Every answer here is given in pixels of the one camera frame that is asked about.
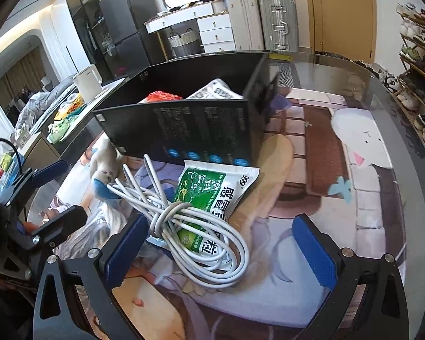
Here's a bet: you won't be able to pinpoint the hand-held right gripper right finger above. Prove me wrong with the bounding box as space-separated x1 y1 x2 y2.
292 214 409 340

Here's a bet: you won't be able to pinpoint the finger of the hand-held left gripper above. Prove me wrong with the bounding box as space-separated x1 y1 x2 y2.
5 205 88 256
0 159 69 208

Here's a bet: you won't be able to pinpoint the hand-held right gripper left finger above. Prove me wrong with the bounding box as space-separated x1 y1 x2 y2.
33 213 150 340

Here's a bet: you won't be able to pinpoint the white cable bundle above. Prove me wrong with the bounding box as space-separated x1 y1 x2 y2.
107 154 250 287

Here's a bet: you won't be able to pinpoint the green medicine packet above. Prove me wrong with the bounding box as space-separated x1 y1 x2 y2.
147 159 261 266

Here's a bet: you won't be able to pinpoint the red plastic packet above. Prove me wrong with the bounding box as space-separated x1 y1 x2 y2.
139 91 183 104

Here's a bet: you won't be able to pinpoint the black cardboard box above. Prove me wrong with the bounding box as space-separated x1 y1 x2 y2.
92 52 280 167

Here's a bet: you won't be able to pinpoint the white printed packet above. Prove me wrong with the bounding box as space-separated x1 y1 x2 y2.
184 78 245 100

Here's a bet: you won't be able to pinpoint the grey side cabinet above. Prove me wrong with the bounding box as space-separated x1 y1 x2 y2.
19 77 128 171

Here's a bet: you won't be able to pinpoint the printed cartoon desk mat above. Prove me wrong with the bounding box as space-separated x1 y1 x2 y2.
53 60 408 340

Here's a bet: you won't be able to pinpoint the green snack packet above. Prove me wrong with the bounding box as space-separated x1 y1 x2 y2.
47 117 75 144

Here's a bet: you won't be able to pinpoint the grey blanket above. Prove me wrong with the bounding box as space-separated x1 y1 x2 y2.
16 78 78 139

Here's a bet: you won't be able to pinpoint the yellow snack packet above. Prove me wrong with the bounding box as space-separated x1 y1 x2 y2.
55 94 84 119

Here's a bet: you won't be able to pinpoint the white electric kettle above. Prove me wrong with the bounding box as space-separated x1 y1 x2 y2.
73 65 103 103

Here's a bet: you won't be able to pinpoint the white curtain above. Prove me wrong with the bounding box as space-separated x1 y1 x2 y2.
39 7 93 78

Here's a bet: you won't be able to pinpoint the dark grey fridge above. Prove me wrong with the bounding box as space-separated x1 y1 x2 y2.
99 0 163 78

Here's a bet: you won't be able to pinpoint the black glass cabinet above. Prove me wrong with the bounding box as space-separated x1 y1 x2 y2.
64 0 128 82

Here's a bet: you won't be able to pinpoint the woven basket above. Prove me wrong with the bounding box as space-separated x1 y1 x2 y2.
168 30 201 57

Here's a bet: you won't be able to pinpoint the pile of shoes on floor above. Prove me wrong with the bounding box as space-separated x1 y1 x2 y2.
350 58 401 93

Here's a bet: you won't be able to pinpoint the metal shoe rack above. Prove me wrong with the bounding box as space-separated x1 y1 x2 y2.
398 10 425 146

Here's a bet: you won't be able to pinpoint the white dressing desk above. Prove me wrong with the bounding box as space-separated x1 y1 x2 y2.
144 2 236 61

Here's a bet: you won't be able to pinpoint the rows of shoes on rack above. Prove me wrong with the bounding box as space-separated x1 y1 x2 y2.
397 3 425 146

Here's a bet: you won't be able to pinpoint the silver suitcase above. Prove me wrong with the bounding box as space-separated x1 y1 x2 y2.
258 0 299 53

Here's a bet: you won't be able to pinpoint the wooden door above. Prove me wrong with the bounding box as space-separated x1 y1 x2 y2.
303 0 376 64

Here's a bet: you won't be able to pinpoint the white suitcase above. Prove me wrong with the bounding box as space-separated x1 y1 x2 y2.
225 0 264 51

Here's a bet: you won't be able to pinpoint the black cable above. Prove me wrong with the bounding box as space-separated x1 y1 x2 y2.
0 138 25 171

